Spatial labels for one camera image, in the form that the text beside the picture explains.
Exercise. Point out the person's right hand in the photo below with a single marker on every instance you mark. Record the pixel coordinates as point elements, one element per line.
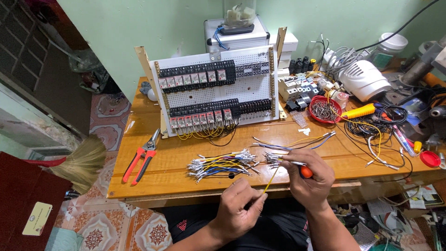
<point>313,184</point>

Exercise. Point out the person's left hand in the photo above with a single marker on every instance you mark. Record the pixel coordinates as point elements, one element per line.
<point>233,212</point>

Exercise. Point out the person's black shorts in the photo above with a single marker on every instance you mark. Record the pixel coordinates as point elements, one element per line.
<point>278,226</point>

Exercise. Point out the white paper scrap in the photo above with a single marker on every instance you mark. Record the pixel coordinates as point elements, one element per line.
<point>305,131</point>

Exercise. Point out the red bowl of metal ferrules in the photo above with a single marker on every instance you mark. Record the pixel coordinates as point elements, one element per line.
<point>324,109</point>

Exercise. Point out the heap of clutter under table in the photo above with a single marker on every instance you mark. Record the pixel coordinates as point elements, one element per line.
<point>390,219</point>

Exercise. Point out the heap of white circuit breakers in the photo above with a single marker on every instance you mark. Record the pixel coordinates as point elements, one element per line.
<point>296,90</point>

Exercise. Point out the row of black terminal blocks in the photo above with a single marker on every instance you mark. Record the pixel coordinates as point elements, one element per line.
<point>256,106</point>

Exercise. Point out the pens with red tips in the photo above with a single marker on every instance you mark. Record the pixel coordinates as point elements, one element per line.
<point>402,141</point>

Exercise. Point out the row of red labelled relays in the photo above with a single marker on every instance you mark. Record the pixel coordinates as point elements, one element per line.
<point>190,79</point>
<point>200,118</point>

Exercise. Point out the small yellow cap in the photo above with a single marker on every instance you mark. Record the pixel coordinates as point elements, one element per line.
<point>417,146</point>

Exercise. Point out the white plastic appliance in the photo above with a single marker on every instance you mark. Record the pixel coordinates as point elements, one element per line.
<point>366,80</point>

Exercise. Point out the red round lid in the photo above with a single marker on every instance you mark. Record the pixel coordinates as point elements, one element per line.
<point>430,159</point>

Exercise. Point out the white perforated panel board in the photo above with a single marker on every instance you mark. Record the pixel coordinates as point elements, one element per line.
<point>223,91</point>

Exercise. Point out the row of grey terminal blocks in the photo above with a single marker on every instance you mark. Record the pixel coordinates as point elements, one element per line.
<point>252,69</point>

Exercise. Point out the heap of tools and parts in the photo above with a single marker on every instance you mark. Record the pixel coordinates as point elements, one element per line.
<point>425,108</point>

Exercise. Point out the stack of white boxes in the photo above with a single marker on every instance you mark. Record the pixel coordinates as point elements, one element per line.
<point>287,45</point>

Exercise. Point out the white round bulb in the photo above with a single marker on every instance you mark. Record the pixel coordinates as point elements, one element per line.
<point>152,95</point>

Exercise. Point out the grey metal cylinder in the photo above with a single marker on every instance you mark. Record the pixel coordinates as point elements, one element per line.
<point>418,66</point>

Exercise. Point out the straw broom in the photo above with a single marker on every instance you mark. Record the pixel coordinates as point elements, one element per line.
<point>82,165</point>

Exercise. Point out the jar with white lid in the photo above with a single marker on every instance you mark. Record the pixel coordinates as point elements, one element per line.
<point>392,45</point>

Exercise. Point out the silver aluminium case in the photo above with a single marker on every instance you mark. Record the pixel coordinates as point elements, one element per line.
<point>240,38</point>

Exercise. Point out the teal cloth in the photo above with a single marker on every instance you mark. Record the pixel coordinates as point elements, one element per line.
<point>64,240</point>

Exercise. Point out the black flat jar base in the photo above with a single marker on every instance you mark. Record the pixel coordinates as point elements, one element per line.
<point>237,30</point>

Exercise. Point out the clear glass jar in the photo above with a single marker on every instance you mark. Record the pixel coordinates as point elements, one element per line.
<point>239,14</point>

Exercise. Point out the pale yellow card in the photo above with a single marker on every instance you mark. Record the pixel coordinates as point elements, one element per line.
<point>37,219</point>

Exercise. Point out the crumpled plastic bag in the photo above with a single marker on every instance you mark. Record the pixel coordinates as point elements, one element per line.
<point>89,68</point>

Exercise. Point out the dark red cabinet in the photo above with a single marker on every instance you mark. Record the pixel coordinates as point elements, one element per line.
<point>21,195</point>

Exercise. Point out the dark metal door grille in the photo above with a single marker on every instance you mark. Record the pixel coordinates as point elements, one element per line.
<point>24,52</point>

